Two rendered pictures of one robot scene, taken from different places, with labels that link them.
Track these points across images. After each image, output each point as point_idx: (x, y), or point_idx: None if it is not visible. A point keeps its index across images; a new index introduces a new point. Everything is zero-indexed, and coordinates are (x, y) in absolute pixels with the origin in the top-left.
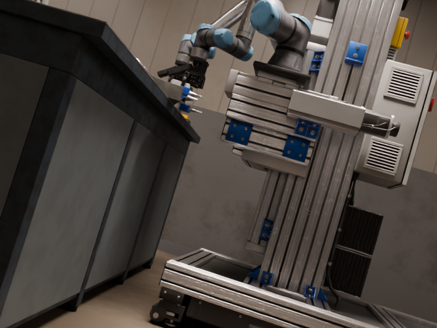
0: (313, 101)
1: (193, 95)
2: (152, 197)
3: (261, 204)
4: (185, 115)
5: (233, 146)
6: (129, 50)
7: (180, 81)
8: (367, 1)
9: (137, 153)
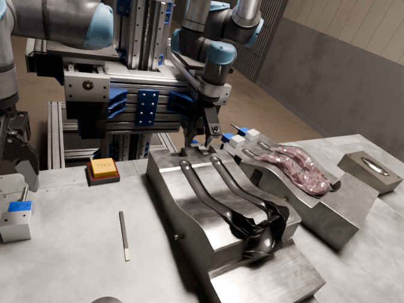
0: None
1: (235, 128)
2: None
3: (145, 143)
4: (112, 161)
5: (105, 132)
6: (338, 136)
7: (254, 129)
8: None
9: None
